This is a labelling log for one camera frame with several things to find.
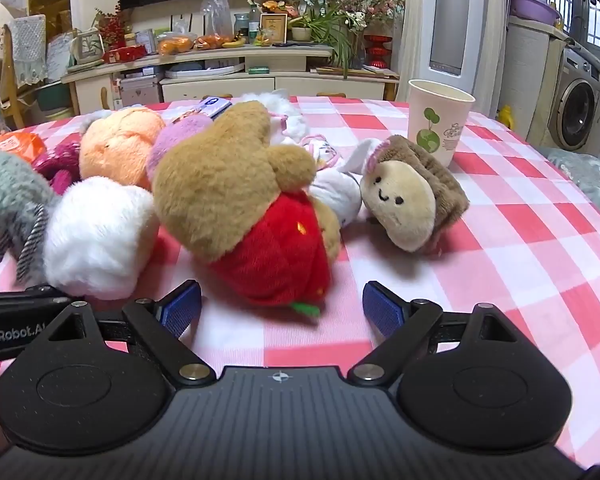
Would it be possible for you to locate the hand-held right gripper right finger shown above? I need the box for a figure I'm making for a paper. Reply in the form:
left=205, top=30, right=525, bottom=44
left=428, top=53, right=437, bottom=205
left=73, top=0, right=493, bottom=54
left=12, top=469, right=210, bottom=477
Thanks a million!
left=346, top=282, right=523, bottom=387

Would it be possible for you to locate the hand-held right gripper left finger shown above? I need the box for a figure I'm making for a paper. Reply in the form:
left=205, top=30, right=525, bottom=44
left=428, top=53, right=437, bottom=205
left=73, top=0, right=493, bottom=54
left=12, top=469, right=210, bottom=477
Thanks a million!
left=30, top=281, right=217, bottom=390

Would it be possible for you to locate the white fluffy plush toy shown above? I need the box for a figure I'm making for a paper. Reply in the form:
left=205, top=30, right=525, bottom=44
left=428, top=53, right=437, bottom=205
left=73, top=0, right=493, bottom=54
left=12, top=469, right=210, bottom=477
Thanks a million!
left=44, top=176, right=160, bottom=301

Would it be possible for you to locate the brown toast plush toy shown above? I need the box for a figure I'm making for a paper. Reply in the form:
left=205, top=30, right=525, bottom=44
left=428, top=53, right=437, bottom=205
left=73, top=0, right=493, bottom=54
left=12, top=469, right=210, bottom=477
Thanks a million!
left=359, top=135, right=470, bottom=253

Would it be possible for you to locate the brown bear plush red outfit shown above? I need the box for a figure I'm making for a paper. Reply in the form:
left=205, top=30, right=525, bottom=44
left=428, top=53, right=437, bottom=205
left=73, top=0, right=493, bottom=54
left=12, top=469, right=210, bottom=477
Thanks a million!
left=151, top=101, right=342, bottom=318

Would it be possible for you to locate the white printed plush toy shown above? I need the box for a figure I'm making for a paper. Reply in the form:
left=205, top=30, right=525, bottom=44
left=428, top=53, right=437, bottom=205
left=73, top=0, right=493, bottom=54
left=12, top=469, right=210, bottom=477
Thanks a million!
left=240, top=89, right=381, bottom=223

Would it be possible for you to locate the grey fluffy plush toy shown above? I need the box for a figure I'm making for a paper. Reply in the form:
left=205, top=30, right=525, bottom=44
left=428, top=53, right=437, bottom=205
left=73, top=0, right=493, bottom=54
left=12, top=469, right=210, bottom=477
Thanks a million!
left=0, top=152, right=61, bottom=283

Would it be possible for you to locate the peach plush toy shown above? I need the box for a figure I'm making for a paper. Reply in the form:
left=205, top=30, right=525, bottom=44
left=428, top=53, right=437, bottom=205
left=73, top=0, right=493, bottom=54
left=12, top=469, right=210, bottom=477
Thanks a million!
left=79, top=107, right=167, bottom=193

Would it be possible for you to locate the magenta knitted cloth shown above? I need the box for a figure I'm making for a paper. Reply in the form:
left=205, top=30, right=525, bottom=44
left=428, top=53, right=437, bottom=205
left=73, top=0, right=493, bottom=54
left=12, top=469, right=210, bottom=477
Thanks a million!
left=32, top=142, right=83, bottom=196

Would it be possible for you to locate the pink plush toy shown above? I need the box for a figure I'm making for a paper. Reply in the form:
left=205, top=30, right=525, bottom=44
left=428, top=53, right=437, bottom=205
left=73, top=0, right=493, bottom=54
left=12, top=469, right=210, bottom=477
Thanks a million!
left=146, top=114, right=215, bottom=181

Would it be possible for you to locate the small cartoon tissue packet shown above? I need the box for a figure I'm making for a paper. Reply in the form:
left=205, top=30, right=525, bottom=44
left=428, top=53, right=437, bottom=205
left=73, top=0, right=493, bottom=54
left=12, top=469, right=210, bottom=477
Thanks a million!
left=198, top=97, right=233, bottom=120

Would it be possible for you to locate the red white checked tablecloth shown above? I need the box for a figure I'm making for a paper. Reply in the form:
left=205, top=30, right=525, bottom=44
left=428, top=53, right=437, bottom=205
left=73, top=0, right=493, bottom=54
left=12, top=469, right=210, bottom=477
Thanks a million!
left=0, top=95, right=600, bottom=471

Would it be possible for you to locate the orange white snack bag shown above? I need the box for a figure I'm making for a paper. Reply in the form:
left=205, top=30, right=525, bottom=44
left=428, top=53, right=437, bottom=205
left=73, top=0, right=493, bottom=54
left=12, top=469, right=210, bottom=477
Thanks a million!
left=0, top=132, right=46, bottom=163

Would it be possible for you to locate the white paper cup green print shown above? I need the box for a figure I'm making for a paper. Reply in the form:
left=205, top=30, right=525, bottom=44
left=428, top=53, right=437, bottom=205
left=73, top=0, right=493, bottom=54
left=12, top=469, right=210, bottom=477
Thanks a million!
left=406, top=79, right=476, bottom=168

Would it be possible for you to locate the pink metal case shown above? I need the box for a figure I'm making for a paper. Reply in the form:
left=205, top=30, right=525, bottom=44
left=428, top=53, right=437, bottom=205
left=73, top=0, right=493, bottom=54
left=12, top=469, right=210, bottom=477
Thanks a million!
left=117, top=76, right=163, bottom=108

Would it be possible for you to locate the cream television cabinet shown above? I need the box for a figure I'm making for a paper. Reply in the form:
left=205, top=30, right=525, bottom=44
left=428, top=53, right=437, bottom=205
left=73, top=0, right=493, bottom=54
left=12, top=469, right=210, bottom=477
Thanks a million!
left=60, top=42, right=401, bottom=113

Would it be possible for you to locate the dark green box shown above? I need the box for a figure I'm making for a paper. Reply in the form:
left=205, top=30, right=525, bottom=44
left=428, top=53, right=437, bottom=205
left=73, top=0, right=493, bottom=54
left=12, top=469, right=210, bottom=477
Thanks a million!
left=32, top=80, right=73, bottom=111

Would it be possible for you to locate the grey patterned fabric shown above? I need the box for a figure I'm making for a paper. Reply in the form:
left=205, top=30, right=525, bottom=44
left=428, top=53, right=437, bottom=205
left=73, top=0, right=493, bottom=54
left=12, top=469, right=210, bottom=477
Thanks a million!
left=545, top=147, right=600, bottom=226

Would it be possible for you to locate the white tray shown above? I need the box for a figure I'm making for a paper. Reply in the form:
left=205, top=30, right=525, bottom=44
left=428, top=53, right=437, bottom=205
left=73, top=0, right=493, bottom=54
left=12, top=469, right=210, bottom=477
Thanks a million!
left=167, top=60, right=246, bottom=73

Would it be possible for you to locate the red vase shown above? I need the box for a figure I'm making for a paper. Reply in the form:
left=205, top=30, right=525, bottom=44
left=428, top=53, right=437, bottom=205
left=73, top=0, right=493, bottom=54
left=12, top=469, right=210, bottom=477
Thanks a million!
left=362, top=34, right=395, bottom=68

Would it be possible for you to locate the red box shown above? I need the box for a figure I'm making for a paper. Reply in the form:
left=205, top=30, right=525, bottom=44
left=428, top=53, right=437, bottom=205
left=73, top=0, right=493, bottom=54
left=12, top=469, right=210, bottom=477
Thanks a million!
left=102, top=45, right=148, bottom=63

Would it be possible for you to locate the low bag of oranges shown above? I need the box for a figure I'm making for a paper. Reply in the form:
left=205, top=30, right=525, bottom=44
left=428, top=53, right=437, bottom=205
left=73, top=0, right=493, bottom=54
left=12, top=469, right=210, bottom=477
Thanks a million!
left=157, top=32, right=201, bottom=56

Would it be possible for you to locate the white covered appliance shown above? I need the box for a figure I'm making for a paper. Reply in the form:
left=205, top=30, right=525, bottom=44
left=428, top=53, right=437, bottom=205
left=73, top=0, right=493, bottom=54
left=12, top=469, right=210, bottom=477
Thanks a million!
left=500, top=15, right=571, bottom=146

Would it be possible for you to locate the grey washing machine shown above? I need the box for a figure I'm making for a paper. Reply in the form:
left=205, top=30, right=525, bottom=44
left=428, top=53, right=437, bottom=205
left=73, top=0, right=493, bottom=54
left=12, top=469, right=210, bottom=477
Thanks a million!
left=547, top=47, right=600, bottom=152

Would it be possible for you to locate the wooden chair with lace cover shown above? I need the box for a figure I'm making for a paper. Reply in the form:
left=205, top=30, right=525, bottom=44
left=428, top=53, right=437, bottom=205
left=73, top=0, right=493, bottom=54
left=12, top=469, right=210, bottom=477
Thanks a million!
left=0, top=12, right=48, bottom=131

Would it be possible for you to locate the tall clear bag of oranges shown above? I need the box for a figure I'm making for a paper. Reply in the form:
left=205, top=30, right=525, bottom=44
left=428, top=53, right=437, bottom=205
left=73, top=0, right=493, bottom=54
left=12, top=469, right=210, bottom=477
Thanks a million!
left=200, top=0, right=236, bottom=51

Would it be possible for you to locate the potted plant with flowers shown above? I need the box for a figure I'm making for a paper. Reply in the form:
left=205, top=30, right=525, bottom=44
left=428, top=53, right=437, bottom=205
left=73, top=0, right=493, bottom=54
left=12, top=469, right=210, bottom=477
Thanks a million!
left=287, top=0, right=406, bottom=81

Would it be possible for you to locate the red berry branch decoration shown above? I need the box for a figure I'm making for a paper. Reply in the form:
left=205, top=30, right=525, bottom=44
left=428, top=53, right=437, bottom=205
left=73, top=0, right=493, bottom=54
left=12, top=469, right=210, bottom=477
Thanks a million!
left=95, top=2, right=131, bottom=48

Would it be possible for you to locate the white standing air conditioner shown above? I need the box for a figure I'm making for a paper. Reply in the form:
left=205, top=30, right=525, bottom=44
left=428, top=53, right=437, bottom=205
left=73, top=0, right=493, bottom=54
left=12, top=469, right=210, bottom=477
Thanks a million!
left=402, top=0, right=508, bottom=121

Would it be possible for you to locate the purple plastic basin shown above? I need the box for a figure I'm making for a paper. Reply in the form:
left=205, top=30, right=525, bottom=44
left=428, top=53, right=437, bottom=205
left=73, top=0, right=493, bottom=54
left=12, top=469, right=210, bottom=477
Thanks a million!
left=509, top=0, right=561, bottom=26

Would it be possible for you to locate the wooden photo frame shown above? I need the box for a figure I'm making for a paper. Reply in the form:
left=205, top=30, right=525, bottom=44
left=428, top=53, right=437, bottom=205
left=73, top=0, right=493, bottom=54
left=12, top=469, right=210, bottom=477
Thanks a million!
left=259, top=14, right=288, bottom=46

